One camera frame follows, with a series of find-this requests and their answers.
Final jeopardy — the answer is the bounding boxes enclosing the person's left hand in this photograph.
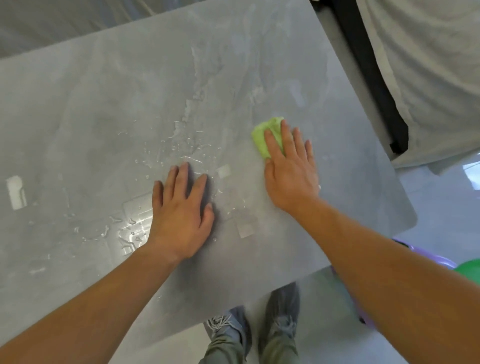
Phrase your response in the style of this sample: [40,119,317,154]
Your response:
[144,162,215,262]

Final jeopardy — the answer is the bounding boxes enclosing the person's right hand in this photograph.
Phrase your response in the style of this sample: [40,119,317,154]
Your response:
[263,119,322,215]

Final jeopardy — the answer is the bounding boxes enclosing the green cleaning cloth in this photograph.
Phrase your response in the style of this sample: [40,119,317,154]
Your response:
[251,116,286,160]

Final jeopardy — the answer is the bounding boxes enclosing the person's left forearm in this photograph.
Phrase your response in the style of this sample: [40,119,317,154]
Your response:
[0,243,185,364]

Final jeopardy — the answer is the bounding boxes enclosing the person's right forearm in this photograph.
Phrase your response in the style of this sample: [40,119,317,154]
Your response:
[288,195,480,364]

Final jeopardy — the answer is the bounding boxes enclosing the person's left grey shoe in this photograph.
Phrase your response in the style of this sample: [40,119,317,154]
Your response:
[203,305,252,358]

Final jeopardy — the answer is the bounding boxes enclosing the person's grey shoe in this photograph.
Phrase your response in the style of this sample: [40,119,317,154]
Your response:
[258,282,301,351]
[203,305,252,358]

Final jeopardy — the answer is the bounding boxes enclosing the person's right grey shoe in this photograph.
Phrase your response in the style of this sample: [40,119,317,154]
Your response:
[258,282,301,351]

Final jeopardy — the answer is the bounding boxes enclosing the light grey fabric cover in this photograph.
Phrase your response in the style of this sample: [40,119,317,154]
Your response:
[355,0,480,176]

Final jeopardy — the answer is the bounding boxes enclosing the olive green trousers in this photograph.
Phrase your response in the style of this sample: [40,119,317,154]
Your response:
[198,332,300,364]

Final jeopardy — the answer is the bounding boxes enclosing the purple plastic basin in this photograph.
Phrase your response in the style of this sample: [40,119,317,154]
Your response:
[330,237,459,331]

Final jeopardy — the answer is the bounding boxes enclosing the translucent plastic sheet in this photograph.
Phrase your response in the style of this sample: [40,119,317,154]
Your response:
[0,0,208,60]

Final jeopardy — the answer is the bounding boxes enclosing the green plastic basin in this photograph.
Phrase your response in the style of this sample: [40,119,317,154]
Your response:
[453,258,480,286]

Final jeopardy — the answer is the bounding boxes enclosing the black frame bar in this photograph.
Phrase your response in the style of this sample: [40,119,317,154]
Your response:
[310,0,410,155]

